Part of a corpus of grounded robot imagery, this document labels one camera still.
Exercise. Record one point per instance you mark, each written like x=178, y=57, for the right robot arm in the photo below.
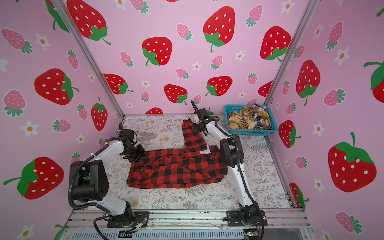
x=233, y=155

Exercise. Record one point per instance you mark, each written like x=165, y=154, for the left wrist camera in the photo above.
x=130, y=134

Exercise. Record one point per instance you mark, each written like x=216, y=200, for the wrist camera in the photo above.
x=201, y=114
x=130, y=134

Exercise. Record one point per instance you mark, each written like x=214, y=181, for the aluminium frame rail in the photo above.
x=197, y=219

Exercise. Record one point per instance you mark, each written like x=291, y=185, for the red black plaid shirt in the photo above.
x=195, y=164

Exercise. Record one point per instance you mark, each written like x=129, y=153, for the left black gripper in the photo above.
x=142, y=153

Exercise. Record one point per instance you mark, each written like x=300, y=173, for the teal plastic basket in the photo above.
x=231, y=108

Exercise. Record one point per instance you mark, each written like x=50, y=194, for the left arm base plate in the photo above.
x=130, y=220

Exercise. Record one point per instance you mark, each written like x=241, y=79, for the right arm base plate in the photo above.
x=240, y=219

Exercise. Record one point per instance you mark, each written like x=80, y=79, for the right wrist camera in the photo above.
x=201, y=114

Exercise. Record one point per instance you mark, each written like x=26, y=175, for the yellow plaid shirt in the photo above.
x=250, y=118

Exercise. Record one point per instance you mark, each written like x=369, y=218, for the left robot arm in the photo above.
x=89, y=184

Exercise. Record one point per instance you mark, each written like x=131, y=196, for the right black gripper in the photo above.
x=195, y=128

